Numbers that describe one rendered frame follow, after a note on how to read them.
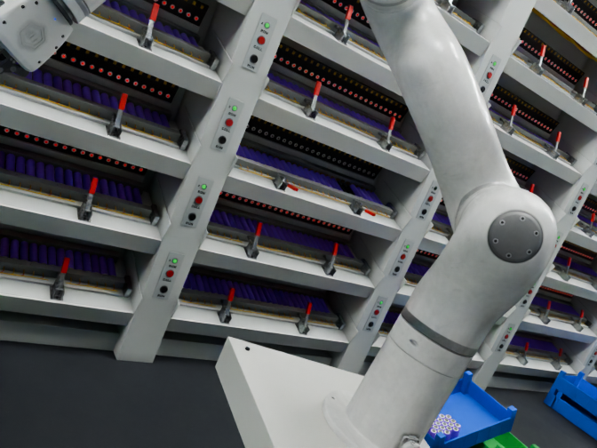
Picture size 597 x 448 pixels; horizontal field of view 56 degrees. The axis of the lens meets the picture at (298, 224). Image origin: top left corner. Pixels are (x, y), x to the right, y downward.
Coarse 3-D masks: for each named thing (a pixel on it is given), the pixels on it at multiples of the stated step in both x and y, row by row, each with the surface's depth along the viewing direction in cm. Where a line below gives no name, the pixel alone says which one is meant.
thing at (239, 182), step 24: (264, 144) 155; (336, 168) 169; (240, 192) 138; (264, 192) 141; (288, 192) 145; (384, 192) 178; (312, 216) 152; (336, 216) 155; (360, 216) 159; (408, 216) 167
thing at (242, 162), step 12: (240, 156) 140; (240, 168) 138; (252, 168) 142; (264, 168) 143; (288, 180) 148; (300, 180) 150; (312, 180) 153; (312, 192) 151; (324, 192) 155; (336, 192) 157; (372, 204) 165
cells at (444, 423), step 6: (438, 420) 160; (444, 420) 160; (450, 420) 161; (432, 426) 158; (438, 426) 158; (444, 426) 158; (450, 426) 159; (456, 426) 159; (432, 432) 156; (438, 432) 156; (444, 432) 156; (450, 432) 157; (456, 432) 157; (450, 438) 159
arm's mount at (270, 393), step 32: (224, 352) 93; (256, 352) 93; (224, 384) 89; (256, 384) 83; (288, 384) 88; (320, 384) 94; (352, 384) 100; (256, 416) 77; (288, 416) 79; (320, 416) 83
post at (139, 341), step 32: (256, 0) 121; (288, 0) 125; (224, 32) 130; (192, 96) 137; (224, 96) 126; (256, 96) 130; (224, 160) 132; (192, 192) 131; (160, 256) 133; (192, 256) 137; (160, 320) 140; (128, 352) 139
